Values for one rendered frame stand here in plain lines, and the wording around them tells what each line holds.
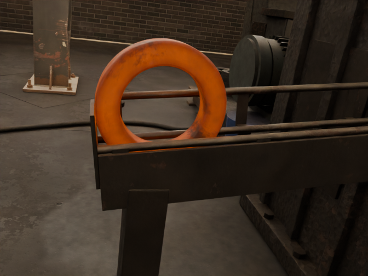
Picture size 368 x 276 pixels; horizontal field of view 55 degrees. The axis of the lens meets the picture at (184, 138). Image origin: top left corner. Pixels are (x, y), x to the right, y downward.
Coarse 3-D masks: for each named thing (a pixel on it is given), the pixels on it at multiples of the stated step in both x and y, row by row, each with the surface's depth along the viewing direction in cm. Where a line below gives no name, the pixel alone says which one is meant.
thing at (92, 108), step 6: (90, 102) 50; (90, 108) 47; (90, 114) 45; (90, 120) 45; (96, 126) 52; (96, 132) 50; (96, 138) 47; (96, 144) 46; (96, 150) 47; (96, 156) 47; (96, 162) 47; (96, 168) 47; (96, 174) 48; (96, 180) 48; (96, 186) 48
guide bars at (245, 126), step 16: (128, 96) 53; (144, 96) 54; (160, 96) 54; (176, 96) 55; (192, 96) 56; (240, 96) 58; (352, 96) 63; (240, 112) 59; (352, 112) 64; (224, 128) 57; (240, 128) 58; (256, 128) 58; (272, 128) 59; (288, 128) 59; (304, 128) 60
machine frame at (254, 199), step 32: (320, 0) 114; (352, 0) 96; (320, 32) 113; (352, 32) 97; (288, 64) 131; (320, 64) 111; (352, 64) 97; (288, 96) 125; (320, 96) 110; (320, 128) 107; (288, 192) 128; (320, 192) 110; (352, 192) 93; (256, 224) 138; (288, 224) 122; (320, 224) 110; (352, 224) 96; (288, 256) 116; (320, 256) 109; (352, 256) 96
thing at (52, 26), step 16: (32, 0) 261; (48, 0) 263; (64, 0) 265; (48, 16) 267; (64, 16) 268; (48, 32) 271; (64, 32) 272; (48, 48) 275; (64, 48) 277; (48, 64) 279; (64, 64) 282; (32, 80) 296; (48, 80) 284; (64, 80) 287
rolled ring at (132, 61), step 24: (144, 48) 46; (168, 48) 46; (192, 48) 47; (120, 72) 46; (192, 72) 48; (216, 72) 49; (96, 96) 47; (120, 96) 47; (216, 96) 50; (96, 120) 48; (120, 120) 49; (216, 120) 52
